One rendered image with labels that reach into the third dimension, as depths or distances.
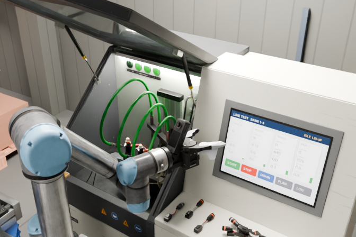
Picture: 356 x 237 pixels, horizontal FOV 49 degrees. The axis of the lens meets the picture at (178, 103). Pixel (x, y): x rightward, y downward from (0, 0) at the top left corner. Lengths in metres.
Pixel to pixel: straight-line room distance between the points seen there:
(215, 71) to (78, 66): 2.86
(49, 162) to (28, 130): 0.09
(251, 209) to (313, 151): 0.38
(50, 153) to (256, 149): 0.90
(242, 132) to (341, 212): 0.47
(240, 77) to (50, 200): 0.88
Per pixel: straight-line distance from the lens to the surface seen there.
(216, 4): 3.21
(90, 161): 1.26
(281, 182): 1.63
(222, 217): 1.74
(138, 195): 1.25
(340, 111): 1.51
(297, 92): 1.53
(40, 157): 0.99
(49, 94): 4.52
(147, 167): 1.21
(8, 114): 3.84
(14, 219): 1.93
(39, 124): 1.01
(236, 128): 1.64
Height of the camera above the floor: 2.17
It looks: 27 degrees down
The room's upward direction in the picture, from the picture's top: 1 degrees clockwise
